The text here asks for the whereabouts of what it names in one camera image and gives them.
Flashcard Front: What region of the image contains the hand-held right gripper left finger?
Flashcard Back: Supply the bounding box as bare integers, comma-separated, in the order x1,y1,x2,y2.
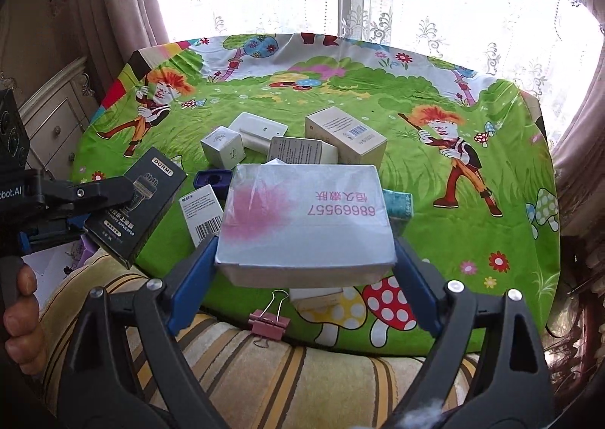
57,236,223,429

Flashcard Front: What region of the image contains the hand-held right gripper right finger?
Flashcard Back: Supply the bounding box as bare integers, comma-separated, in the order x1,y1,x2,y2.
391,237,557,429

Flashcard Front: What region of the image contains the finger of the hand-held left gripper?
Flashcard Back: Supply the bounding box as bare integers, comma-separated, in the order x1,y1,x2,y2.
29,168,139,218
19,215,102,254

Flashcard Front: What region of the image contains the purple cardboard box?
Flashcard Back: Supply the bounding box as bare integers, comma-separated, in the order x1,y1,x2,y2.
21,233,105,311

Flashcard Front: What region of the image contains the white barcode box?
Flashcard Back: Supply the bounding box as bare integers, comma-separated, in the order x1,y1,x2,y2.
180,185,224,247

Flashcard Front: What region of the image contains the black product box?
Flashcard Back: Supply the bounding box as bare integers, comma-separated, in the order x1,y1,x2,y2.
84,146,188,269

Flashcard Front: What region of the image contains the teal patterned box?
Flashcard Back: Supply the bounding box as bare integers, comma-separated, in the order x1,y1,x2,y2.
382,188,414,238

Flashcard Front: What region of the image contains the pink binder clip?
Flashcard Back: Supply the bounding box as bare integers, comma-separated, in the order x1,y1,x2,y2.
250,289,290,349

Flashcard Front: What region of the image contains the large white pink-smeared box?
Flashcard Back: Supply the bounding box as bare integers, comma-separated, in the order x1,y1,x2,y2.
214,163,397,289

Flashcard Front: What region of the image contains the white cube box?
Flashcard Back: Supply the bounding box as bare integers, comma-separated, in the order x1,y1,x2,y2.
200,125,245,171

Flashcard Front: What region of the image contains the person's left hand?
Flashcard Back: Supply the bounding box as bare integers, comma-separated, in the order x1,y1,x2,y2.
2,263,48,366

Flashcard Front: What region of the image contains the cream ornate cabinet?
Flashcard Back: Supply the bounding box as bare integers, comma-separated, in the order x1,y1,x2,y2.
16,55,100,181

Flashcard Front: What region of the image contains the small beige box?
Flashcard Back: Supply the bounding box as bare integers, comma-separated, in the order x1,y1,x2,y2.
288,286,365,303

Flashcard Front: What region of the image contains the dark blue plastic holder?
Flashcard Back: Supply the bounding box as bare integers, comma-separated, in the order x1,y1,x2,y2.
193,169,232,199

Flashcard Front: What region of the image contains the striped yellow cushion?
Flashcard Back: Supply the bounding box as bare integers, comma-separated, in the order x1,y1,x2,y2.
40,249,478,429

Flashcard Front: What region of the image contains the dark ornate furniture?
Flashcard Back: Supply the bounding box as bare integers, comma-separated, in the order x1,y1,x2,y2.
543,230,605,364

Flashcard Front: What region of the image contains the large beige box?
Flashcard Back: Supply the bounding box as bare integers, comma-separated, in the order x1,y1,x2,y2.
305,107,388,164

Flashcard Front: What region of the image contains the grey label box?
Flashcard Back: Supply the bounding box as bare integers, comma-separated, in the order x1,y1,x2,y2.
267,136,338,166

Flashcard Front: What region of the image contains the flat white box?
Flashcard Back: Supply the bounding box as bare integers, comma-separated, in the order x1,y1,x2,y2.
229,112,289,146

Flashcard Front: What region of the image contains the green cartoon printed tablecloth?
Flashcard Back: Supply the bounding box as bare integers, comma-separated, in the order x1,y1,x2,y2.
70,32,561,359

